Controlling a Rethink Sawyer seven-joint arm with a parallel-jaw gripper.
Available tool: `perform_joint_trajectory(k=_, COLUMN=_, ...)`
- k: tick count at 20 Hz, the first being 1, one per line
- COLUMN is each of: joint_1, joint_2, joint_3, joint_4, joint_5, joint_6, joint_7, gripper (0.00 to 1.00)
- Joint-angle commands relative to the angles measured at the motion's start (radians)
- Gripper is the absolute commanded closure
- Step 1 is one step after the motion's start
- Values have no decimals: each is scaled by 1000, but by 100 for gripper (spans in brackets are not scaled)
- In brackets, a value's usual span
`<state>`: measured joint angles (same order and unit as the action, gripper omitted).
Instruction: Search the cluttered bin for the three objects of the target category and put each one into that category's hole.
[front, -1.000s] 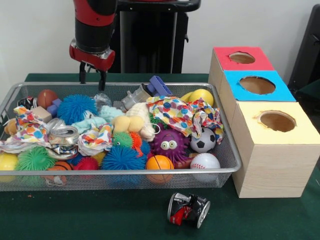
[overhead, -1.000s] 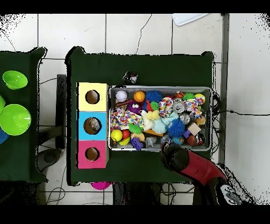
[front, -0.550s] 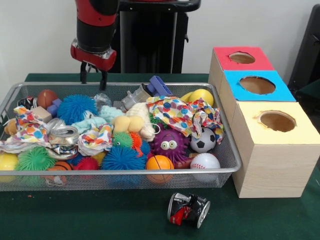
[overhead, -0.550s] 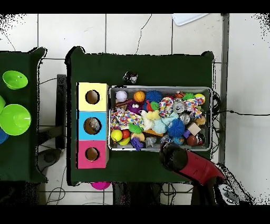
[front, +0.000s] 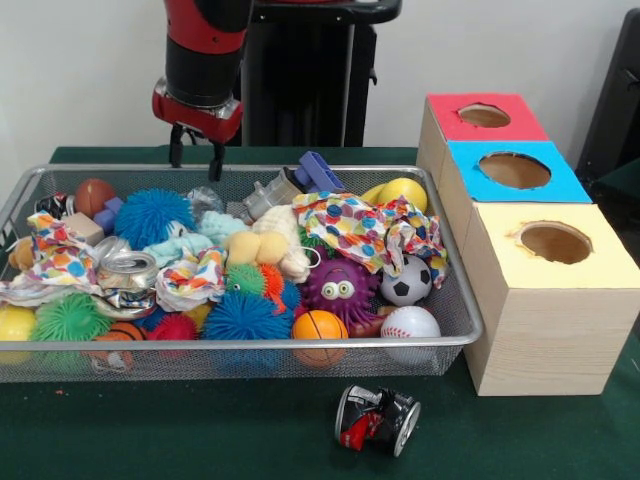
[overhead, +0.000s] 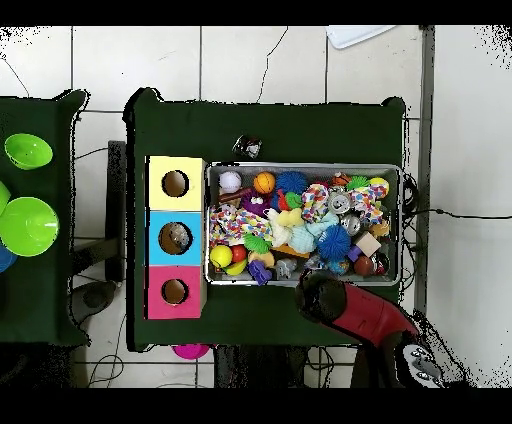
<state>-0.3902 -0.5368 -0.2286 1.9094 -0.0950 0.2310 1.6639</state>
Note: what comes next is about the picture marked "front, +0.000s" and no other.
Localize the colourful paper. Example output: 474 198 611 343
292 189 450 289

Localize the purple spiky monster toy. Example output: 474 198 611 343
301 244 389 326

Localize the wooden box with three holes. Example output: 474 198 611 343
417 92 640 397

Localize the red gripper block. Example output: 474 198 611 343
152 77 245 182

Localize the purple plastic toy block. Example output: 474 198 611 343
293 150 346 194

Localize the shallow wire mesh bin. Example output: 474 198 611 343
0 163 487 385

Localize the dark green table cloth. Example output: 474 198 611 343
0 144 640 480
582 158 640 236

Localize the crushed red black can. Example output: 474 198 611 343
334 384 423 459

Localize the crushed silver can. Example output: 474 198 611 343
97 249 160 294

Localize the yellow plastic ball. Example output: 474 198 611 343
363 178 430 211

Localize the blue spiky rubber ball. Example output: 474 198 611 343
203 289 295 342
113 188 196 251

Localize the white foam baseball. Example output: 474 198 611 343
380 305 442 364

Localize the orange foam basketball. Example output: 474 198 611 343
292 309 350 370

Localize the black chair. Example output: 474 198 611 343
574 7 640 176

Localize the black white soccer ball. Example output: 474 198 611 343
380 254 434 307

